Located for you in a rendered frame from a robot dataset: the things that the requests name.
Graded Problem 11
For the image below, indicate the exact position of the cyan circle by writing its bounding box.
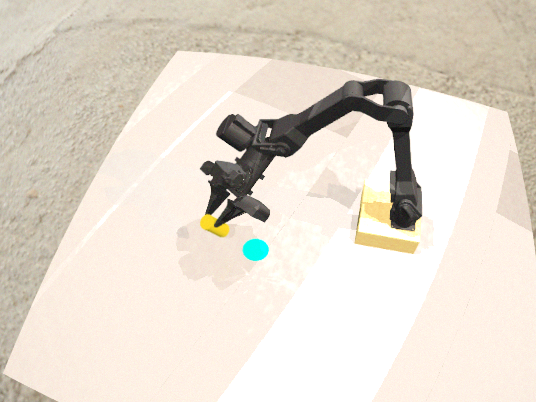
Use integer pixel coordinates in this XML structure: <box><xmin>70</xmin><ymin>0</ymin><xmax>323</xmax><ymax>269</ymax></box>
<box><xmin>243</xmin><ymin>239</ymin><xmax>269</xmax><ymax>261</ymax></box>

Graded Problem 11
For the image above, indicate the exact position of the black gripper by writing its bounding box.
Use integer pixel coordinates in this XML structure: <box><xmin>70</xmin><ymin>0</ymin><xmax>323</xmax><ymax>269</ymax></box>
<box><xmin>200</xmin><ymin>154</ymin><xmax>270</xmax><ymax>228</ymax></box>

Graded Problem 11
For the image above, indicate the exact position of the yellow cylinder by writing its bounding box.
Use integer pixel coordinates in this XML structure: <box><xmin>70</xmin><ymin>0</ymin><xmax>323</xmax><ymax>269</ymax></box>
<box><xmin>200</xmin><ymin>215</ymin><xmax>229</xmax><ymax>238</ymax></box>

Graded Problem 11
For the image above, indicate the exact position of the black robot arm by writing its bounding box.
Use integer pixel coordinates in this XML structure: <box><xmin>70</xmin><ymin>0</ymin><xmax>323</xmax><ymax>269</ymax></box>
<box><xmin>210</xmin><ymin>78</ymin><xmax>423</xmax><ymax>231</ymax></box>

